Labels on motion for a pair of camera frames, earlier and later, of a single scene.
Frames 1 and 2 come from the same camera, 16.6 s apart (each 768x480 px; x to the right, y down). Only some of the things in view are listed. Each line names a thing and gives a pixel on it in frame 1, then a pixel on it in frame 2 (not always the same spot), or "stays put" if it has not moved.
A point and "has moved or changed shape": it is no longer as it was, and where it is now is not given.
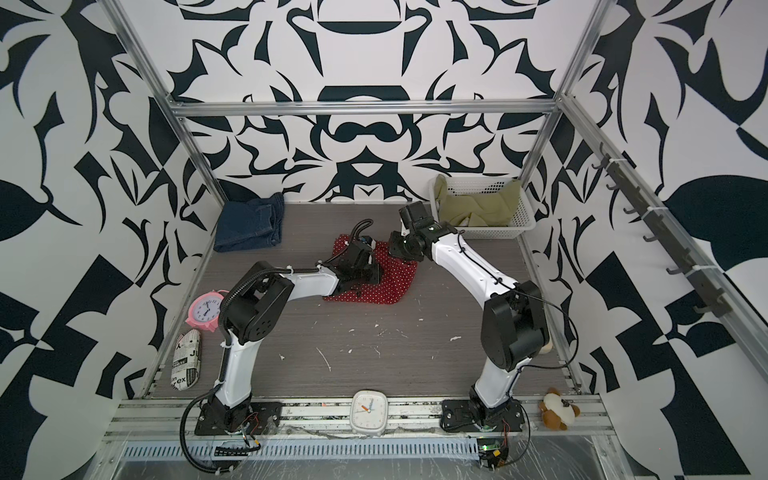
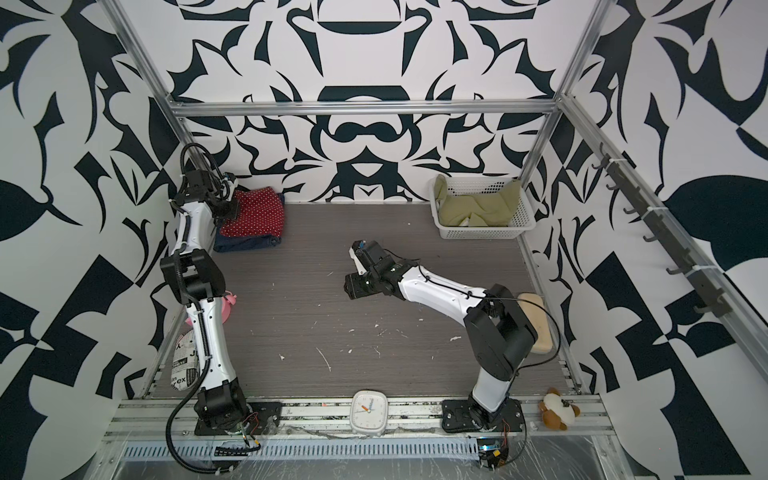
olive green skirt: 491,208 stays put
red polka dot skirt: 396,276 has moved or changed shape
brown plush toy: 556,415 stays put
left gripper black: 369,271 -> 222,204
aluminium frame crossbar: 261,108 stays put
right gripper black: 395,247 -> 355,289
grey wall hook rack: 714,301 stays put
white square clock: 369,412 stays put
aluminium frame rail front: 330,418 stays put
